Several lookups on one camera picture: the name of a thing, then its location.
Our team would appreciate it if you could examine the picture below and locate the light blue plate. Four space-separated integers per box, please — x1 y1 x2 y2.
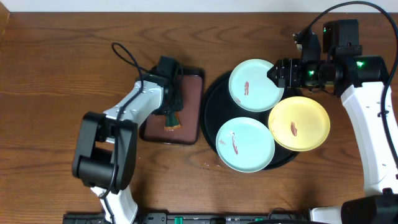
228 59 284 112
216 117 275 173

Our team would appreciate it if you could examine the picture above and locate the yellow plate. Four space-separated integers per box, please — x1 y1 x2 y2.
268 96 330 152

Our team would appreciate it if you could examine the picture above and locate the green and orange sponge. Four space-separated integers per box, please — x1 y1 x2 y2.
164 112 181 131

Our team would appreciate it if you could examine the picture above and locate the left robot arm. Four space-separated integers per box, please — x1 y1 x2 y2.
72 62 183 223

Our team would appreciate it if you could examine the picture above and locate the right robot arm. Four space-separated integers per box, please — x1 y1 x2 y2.
267 20 397 223

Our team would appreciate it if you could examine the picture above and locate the black rectangular water tray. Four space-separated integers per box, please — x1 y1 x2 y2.
139 67 205 145

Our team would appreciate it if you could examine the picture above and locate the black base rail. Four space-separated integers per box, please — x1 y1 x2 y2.
62 213 309 224

